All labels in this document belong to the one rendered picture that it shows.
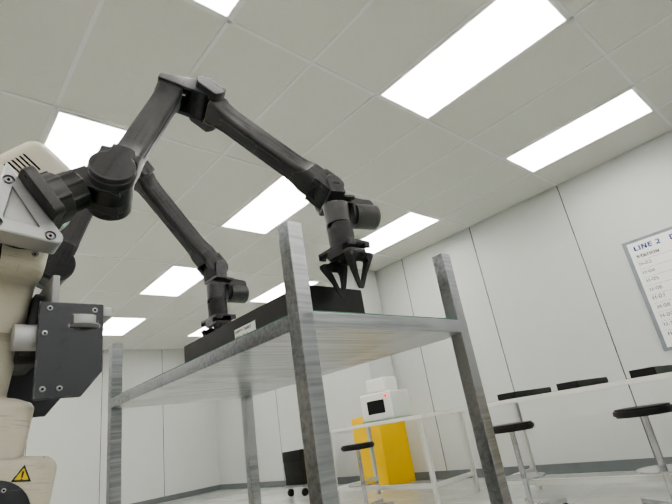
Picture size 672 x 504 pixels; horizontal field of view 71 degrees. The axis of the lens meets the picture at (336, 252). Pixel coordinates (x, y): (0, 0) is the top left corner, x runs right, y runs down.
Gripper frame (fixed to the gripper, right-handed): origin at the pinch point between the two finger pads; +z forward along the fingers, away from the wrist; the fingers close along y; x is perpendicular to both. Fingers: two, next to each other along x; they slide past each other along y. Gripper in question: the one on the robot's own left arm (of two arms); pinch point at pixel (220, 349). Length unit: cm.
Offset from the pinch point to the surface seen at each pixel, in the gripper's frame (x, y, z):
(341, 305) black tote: -2, -51, 2
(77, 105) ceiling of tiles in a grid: 4, 160, -195
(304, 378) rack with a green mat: 24, -68, 18
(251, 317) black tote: 8.1, -30.8, -1.0
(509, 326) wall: -463, 153, -49
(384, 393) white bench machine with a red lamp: -327, 247, 4
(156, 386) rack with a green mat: 24.2, -13.8, 11.0
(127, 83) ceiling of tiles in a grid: -16, 124, -195
